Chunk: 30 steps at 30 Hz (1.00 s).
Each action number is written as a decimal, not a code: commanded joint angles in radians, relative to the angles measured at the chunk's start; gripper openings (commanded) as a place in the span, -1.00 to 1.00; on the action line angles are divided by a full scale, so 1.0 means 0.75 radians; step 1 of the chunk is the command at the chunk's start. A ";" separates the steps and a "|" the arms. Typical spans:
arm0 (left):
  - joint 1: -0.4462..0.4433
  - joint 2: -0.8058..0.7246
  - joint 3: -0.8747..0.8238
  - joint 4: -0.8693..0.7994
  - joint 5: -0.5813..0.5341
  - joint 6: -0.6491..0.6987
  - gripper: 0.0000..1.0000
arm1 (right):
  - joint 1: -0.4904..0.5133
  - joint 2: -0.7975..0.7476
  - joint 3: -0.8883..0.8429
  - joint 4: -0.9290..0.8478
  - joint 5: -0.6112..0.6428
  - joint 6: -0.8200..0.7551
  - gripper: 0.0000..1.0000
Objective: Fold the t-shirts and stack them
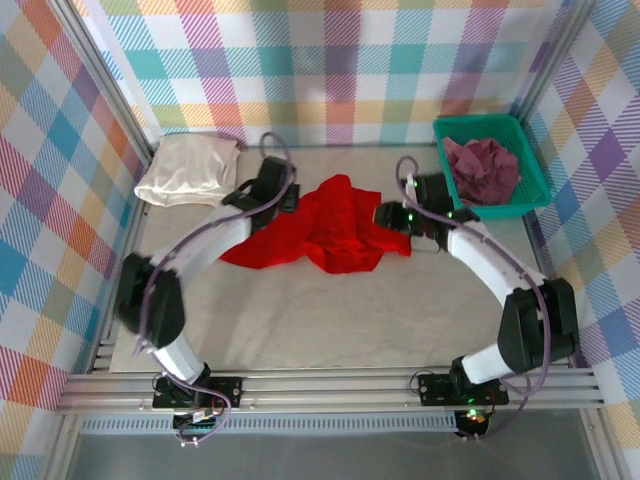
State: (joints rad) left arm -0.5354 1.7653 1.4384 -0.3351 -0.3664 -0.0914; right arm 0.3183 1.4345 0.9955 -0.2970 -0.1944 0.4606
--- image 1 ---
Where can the aluminium frame post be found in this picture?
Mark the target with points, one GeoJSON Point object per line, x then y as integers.
{"type": "Point", "coordinates": [545, 65]}
{"type": "Point", "coordinates": [107, 95]}

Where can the red t-shirt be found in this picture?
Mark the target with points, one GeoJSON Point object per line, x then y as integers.
{"type": "Point", "coordinates": [340, 250]}

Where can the aluminium frame rail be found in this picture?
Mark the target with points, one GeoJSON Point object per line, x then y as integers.
{"type": "Point", "coordinates": [325, 390]}

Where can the cream folded t-shirt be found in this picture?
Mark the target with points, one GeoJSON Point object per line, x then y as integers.
{"type": "Point", "coordinates": [185, 170]}

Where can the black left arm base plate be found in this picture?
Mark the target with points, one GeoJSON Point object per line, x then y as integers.
{"type": "Point", "coordinates": [227, 391]}

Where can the teal plastic basket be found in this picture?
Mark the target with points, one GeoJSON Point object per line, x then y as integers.
{"type": "Point", "coordinates": [531, 162]}

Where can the maroon crumpled t-shirt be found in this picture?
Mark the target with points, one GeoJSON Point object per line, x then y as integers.
{"type": "Point", "coordinates": [480, 170]}

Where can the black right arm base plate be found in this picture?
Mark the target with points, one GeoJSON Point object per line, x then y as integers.
{"type": "Point", "coordinates": [435, 390]}

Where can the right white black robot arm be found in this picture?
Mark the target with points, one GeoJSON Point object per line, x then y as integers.
{"type": "Point", "coordinates": [485, 260]}

